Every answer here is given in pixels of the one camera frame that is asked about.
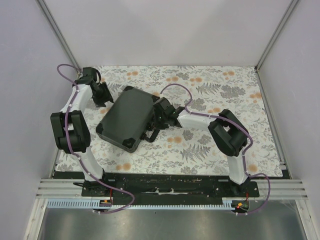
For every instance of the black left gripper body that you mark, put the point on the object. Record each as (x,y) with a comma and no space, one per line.
(98,95)

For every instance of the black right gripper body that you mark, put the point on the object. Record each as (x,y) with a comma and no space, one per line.
(160,122)

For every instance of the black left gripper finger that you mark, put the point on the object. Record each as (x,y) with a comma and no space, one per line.
(99,103)
(106,94)

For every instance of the black poker set case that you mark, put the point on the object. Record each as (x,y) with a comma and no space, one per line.
(126,121)

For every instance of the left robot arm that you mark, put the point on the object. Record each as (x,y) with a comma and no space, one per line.
(70,130)

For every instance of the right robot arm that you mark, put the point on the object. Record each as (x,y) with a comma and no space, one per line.
(228,133)

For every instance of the floral patterned table mat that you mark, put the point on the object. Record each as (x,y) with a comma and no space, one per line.
(205,89)

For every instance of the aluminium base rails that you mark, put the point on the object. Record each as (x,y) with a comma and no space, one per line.
(60,186)

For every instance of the white slotted cable duct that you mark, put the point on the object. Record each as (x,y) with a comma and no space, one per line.
(99,205)

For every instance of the aluminium left frame post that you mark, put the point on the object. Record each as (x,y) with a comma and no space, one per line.
(45,10)

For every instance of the aluminium frame post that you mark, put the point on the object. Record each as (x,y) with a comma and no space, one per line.
(277,32)
(45,10)

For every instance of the aluminium right frame post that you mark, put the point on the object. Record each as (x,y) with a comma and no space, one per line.
(277,32)

